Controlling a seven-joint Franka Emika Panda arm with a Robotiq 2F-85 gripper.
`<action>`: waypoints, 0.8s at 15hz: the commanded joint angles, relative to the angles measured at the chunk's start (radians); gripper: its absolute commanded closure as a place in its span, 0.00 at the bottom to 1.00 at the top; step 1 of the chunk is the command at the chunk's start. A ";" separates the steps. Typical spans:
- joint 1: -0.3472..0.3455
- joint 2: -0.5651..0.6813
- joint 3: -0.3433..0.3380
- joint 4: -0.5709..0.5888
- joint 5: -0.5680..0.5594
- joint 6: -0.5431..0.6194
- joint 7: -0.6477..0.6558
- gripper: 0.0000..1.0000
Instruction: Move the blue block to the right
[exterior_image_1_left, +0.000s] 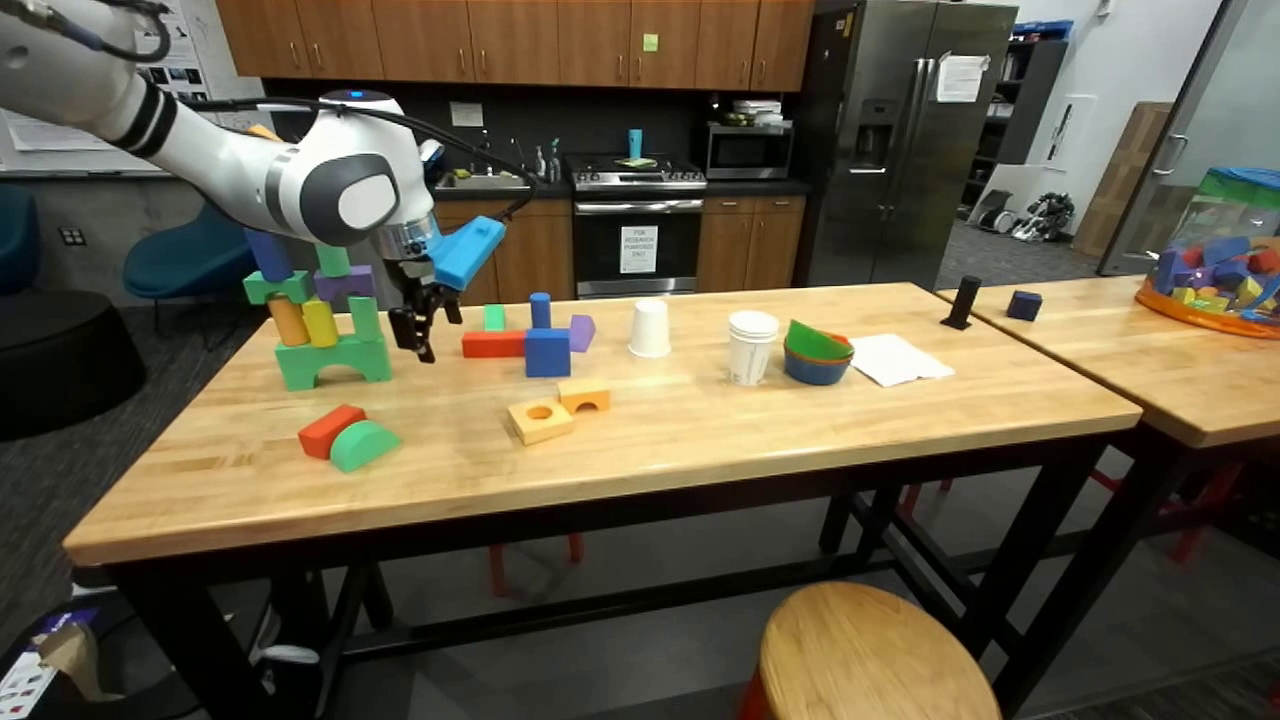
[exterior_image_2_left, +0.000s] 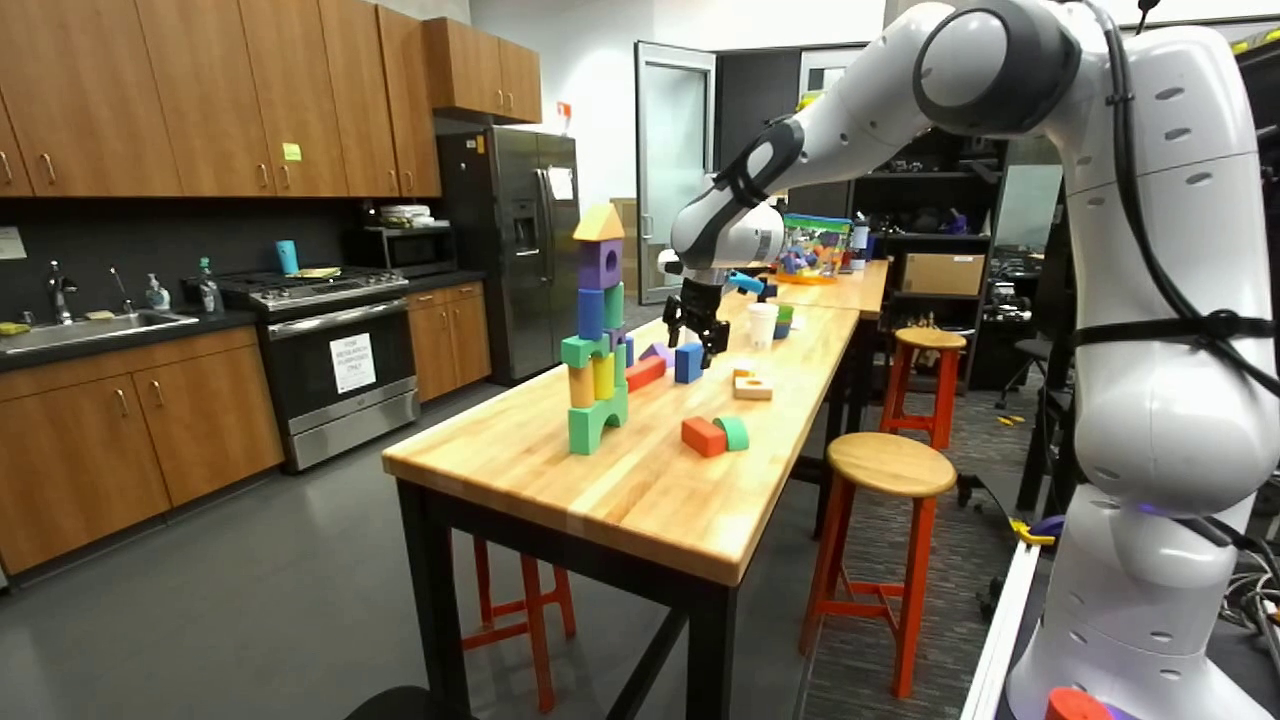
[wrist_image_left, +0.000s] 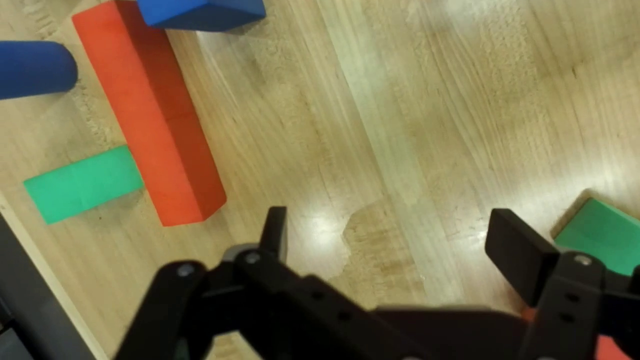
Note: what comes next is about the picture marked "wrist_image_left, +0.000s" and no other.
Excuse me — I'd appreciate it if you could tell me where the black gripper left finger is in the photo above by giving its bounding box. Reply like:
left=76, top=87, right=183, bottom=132
left=114, top=205, right=411, bottom=360

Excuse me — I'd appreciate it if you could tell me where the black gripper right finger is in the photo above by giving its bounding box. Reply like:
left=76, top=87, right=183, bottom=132
left=484, top=207, right=640, bottom=360

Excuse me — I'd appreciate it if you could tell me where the blue foam cube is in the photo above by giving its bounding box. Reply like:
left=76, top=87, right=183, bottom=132
left=136, top=0, right=267, bottom=34

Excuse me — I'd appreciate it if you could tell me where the flat green foam block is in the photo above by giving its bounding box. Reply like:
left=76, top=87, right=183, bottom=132
left=21, top=144, right=145, bottom=227

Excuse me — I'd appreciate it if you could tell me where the long red foam block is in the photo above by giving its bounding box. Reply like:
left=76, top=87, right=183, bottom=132
left=69, top=0, right=230, bottom=231

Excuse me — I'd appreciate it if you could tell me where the green foam cylinder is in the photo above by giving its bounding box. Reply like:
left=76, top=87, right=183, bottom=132
left=549, top=190, right=640, bottom=281

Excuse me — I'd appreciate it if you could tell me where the wooden table with black legs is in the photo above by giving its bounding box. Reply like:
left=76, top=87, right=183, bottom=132
left=0, top=0, right=640, bottom=360

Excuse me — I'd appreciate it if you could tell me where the blue foam cylinder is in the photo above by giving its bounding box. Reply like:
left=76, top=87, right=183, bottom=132
left=0, top=41, right=80, bottom=102

